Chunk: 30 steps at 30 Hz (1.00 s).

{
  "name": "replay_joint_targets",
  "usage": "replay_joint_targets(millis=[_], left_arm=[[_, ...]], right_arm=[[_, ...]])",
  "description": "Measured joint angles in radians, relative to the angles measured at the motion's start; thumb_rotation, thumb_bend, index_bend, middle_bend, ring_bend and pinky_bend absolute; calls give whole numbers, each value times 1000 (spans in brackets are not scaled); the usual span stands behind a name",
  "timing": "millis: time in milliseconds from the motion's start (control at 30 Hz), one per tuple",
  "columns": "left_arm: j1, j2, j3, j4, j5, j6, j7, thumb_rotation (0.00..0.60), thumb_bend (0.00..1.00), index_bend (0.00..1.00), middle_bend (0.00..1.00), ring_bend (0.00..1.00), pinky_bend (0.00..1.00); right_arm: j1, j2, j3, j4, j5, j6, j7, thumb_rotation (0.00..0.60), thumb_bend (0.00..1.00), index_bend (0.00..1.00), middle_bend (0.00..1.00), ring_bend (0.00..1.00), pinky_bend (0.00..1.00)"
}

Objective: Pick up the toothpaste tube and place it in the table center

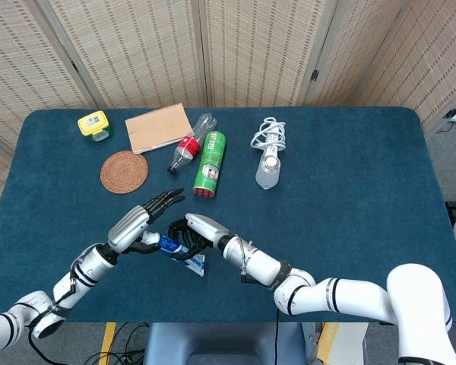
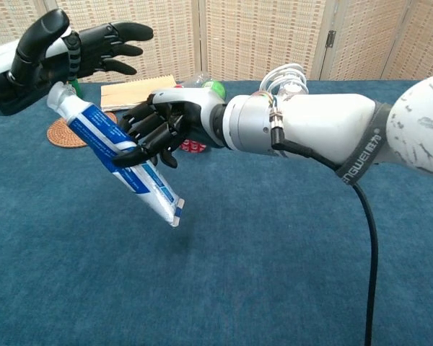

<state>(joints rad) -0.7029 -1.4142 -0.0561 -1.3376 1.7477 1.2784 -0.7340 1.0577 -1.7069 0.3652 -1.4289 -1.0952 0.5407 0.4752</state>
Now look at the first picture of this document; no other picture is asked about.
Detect green chips can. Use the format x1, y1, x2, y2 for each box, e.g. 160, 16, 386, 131
192, 130, 227, 199

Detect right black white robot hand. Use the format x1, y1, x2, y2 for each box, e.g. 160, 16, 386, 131
167, 212, 231, 262

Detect white electric appliance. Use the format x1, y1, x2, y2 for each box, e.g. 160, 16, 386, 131
255, 146, 281, 190

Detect blue tablecloth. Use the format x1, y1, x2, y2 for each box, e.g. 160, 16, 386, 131
0, 106, 456, 324

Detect round woven rattan coaster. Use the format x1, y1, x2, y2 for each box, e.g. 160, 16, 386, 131
100, 150, 150, 195

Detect black floor cables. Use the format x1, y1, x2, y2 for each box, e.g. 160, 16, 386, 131
85, 322, 150, 365

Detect green jar with yellow lid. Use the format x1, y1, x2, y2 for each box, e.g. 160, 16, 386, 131
77, 109, 114, 143

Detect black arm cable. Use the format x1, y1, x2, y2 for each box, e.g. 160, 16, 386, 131
273, 292, 283, 365

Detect woven folding screen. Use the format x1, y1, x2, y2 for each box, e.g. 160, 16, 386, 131
0, 0, 456, 236

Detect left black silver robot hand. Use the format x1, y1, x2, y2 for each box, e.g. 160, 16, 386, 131
106, 188, 186, 256

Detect white cabinet with yellow label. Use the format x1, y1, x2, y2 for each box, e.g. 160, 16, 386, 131
317, 322, 370, 365

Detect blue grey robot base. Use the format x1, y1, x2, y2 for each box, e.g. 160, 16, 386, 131
142, 322, 320, 365

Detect white blue toothpaste tube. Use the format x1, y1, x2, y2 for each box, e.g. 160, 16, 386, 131
142, 230, 207, 278

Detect clear bottle with red label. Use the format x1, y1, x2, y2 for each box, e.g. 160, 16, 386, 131
166, 113, 218, 175

